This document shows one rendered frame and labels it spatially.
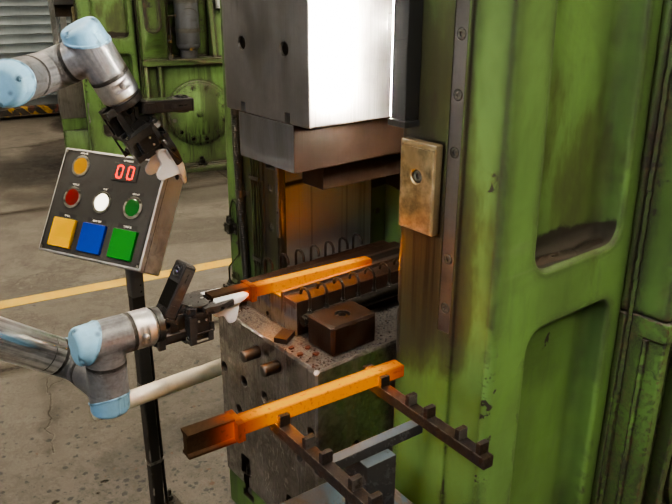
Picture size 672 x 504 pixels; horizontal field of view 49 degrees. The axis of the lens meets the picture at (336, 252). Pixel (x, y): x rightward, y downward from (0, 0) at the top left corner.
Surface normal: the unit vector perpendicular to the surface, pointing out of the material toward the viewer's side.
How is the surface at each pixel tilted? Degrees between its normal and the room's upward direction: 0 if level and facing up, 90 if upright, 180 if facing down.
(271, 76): 90
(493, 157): 90
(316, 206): 90
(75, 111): 90
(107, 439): 0
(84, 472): 0
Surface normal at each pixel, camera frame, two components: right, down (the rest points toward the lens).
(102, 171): -0.39, -0.19
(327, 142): 0.62, 0.28
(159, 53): 0.37, 0.33
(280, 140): -0.78, 0.22
